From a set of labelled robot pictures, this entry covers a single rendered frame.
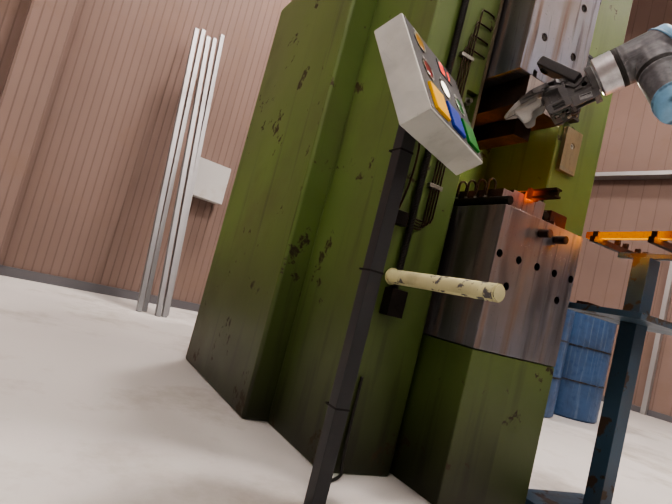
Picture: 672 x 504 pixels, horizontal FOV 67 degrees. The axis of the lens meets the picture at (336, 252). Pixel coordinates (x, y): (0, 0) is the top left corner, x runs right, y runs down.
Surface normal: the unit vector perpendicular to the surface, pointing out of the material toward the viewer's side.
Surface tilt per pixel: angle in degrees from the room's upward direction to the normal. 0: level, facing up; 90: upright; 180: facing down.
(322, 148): 90
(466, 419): 90
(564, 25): 90
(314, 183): 90
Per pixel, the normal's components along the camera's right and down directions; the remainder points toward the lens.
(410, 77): -0.56, -0.21
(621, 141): -0.74, -0.25
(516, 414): 0.48, 0.05
